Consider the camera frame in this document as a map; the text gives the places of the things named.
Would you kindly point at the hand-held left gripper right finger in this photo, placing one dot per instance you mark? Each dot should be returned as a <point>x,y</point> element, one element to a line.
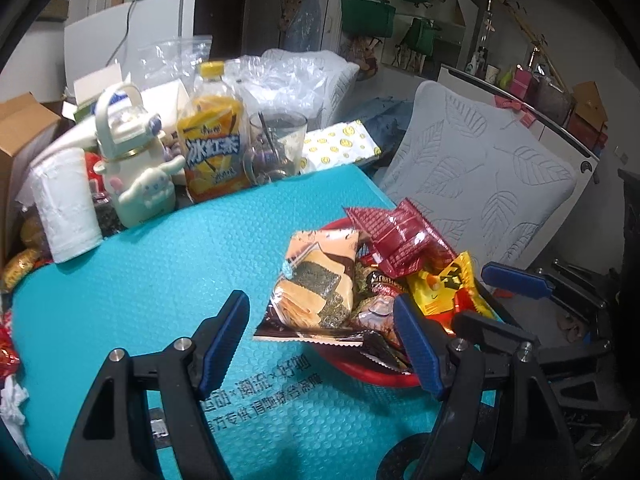
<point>420,352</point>

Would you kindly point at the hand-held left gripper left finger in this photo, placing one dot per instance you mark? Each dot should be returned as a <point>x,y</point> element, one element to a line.
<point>225,347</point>

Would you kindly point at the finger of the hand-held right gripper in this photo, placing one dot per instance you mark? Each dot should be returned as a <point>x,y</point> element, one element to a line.
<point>515,280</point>
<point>492,330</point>

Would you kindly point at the red plastic basket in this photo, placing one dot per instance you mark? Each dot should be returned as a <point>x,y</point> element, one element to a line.
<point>380,379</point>

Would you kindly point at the yellow black snack packet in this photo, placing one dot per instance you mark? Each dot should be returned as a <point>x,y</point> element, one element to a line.
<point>440,285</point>

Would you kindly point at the brown patterned snack packet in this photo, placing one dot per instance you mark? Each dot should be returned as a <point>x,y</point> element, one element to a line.
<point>376,287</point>

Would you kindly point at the seaweed cracker packet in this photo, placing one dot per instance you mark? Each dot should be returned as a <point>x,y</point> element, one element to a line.
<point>315,285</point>

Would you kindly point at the dark red snack packet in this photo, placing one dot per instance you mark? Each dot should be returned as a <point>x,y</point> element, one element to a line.
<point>395,240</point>

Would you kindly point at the teal bubble mat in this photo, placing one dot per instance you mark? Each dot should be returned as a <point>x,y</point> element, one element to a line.
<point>150,285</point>

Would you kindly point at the grey leaf cushion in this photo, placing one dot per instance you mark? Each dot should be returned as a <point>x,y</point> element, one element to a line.
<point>480,175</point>

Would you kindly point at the white counter cabinet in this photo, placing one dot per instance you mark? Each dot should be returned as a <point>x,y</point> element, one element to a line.
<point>565,130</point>

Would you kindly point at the red ribbon bow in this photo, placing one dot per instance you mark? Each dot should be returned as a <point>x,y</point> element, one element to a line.
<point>515,109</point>

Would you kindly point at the cream character water bottle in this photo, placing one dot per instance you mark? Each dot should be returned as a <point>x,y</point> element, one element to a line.
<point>135,175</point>

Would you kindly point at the pink box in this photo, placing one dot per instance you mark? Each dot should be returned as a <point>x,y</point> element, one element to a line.
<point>522,82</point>

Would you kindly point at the iced tea bottle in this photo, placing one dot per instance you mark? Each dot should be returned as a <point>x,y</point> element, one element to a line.
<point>212,140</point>

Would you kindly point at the glass mug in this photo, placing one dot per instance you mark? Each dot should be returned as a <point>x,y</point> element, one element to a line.
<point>275,145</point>

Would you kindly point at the blue cloth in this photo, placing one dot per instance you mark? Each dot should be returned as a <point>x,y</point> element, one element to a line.
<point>385,115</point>

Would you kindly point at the wrapped toilet paper roll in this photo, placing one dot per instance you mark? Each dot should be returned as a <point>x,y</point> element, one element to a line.
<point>65,205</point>

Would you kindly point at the crumpled white tissue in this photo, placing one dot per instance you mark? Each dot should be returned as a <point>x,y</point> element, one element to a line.
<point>12,400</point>

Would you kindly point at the yellow snack bag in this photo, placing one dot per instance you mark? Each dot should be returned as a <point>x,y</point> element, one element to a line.
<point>20,269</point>

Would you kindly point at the red foil snack packet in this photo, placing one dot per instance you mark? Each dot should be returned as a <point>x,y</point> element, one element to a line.
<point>5,350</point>

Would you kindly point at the yellow smiley paper packet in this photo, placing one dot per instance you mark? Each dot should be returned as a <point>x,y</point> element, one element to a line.
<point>340,145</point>

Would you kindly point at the bamboo stick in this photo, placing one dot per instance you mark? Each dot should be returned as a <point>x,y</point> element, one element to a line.
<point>520,15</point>

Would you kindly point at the hanging mesh bag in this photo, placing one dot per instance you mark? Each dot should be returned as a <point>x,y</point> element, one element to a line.
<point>365,52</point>

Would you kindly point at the small white box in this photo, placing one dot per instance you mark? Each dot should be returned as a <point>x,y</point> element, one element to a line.
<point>100,87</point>

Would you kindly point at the clear zip bag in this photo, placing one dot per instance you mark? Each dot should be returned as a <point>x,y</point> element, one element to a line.
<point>175,57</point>

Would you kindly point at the cardboard box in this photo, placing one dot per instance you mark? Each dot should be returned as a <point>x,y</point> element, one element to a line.
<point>22,127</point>

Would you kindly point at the large green tote bag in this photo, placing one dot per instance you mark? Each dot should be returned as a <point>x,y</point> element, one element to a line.
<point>367,15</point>

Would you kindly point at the dark wooden door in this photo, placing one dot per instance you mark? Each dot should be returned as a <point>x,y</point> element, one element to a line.
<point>220,15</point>

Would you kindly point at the white fridge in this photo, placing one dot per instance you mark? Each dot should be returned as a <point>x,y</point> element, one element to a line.
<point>150,20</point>

